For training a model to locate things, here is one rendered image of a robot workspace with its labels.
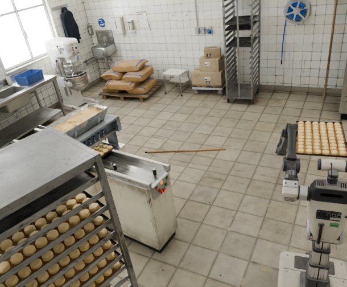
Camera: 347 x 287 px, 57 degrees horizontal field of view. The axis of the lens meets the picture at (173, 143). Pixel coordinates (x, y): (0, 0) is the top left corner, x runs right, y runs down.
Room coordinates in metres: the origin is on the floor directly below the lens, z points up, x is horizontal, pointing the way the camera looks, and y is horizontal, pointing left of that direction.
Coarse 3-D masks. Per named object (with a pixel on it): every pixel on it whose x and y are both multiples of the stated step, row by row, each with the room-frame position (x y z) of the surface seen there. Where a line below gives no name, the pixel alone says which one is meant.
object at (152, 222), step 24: (120, 168) 2.57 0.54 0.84; (144, 168) 2.51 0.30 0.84; (120, 192) 2.38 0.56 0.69; (144, 192) 2.19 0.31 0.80; (168, 192) 2.39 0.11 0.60; (120, 216) 2.44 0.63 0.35; (144, 216) 2.23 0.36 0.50; (168, 216) 2.34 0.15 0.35; (144, 240) 2.28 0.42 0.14; (168, 240) 2.34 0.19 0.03
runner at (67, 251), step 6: (108, 222) 1.23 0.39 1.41; (96, 228) 1.19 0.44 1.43; (102, 228) 1.21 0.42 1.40; (90, 234) 1.16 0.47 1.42; (84, 240) 1.14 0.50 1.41; (72, 246) 1.10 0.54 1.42; (78, 246) 1.11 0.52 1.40; (66, 252) 1.07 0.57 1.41; (54, 258) 1.04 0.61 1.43; (60, 258) 1.05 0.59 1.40; (48, 264) 1.02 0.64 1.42; (36, 270) 0.98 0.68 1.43; (42, 270) 0.99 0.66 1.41; (30, 276) 0.96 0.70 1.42; (36, 276) 0.97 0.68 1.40; (24, 282) 0.94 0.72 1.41
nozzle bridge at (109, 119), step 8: (104, 120) 2.95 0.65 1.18; (112, 120) 2.93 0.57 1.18; (96, 128) 2.80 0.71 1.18; (104, 128) 2.94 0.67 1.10; (112, 128) 3.02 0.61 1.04; (120, 128) 2.99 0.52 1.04; (80, 136) 2.68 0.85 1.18; (88, 136) 2.67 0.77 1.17; (96, 136) 2.84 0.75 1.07; (104, 136) 2.86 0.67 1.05; (112, 136) 3.06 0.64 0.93; (88, 144) 2.75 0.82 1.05; (96, 144) 2.76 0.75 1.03
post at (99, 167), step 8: (96, 152) 1.25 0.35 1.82; (96, 160) 1.22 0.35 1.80; (96, 168) 1.24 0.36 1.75; (104, 176) 1.23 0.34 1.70; (104, 184) 1.23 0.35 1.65; (104, 192) 1.23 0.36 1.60; (112, 200) 1.24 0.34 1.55; (112, 208) 1.23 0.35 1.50; (112, 216) 1.23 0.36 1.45; (120, 224) 1.24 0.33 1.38; (120, 232) 1.23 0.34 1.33; (120, 240) 1.22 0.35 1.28; (120, 248) 1.24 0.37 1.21; (128, 256) 1.24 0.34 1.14; (128, 264) 1.23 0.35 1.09; (128, 272) 1.24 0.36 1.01; (136, 280) 1.24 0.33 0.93
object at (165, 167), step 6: (36, 132) 3.59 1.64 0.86; (114, 150) 2.81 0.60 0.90; (120, 156) 2.75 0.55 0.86; (126, 156) 2.70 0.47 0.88; (132, 156) 2.65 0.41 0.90; (138, 156) 2.63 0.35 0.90; (138, 162) 2.61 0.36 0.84; (144, 162) 2.56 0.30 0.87; (150, 162) 2.52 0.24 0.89; (156, 162) 2.48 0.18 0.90; (162, 168) 2.44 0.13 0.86; (168, 168) 2.39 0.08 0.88
